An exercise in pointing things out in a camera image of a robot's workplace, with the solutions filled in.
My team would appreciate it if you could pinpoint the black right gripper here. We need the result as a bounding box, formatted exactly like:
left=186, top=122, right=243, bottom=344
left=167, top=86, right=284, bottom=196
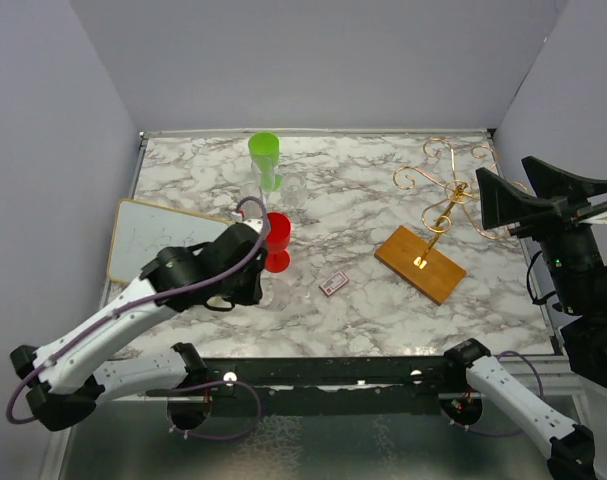
left=476, top=152, right=607, bottom=311

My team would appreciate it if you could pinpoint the red plastic wine glass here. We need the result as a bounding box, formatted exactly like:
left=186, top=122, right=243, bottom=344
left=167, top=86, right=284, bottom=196
left=265, top=212, right=291, bottom=273

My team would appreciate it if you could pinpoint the clear glass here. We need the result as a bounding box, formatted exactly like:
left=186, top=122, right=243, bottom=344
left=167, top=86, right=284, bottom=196
left=240, top=183, right=263, bottom=216
left=258, top=278, right=290, bottom=312
left=251, top=156, right=282, bottom=193
left=280, top=173, right=308, bottom=211

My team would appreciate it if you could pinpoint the green plastic wine glass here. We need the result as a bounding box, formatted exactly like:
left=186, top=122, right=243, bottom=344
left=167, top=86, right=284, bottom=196
left=248, top=132, right=282, bottom=192

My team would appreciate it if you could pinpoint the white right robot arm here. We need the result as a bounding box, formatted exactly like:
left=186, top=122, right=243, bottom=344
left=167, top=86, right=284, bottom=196
left=441, top=156, right=607, bottom=479

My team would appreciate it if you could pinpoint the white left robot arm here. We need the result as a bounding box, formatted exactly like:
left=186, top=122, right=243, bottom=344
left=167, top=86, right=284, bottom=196
left=5, top=219, right=268, bottom=431

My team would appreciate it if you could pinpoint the small red white card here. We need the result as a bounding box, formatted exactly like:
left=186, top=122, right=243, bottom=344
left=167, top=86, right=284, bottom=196
left=319, top=271, right=349, bottom=297

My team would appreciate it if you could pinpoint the yellow-framed whiteboard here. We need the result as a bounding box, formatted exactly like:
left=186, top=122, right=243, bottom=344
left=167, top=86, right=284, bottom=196
left=107, top=199, right=230, bottom=284

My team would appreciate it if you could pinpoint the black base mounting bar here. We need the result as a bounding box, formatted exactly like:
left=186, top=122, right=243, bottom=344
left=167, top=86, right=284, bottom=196
left=180, top=339, right=490, bottom=416

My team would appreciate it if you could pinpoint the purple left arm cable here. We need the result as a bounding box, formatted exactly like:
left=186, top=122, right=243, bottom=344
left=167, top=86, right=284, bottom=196
left=5, top=196, right=272, bottom=441

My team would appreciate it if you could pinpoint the gold wire glass rack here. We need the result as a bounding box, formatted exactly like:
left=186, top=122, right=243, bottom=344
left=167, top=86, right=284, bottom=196
left=374, top=137, right=525, bottom=306

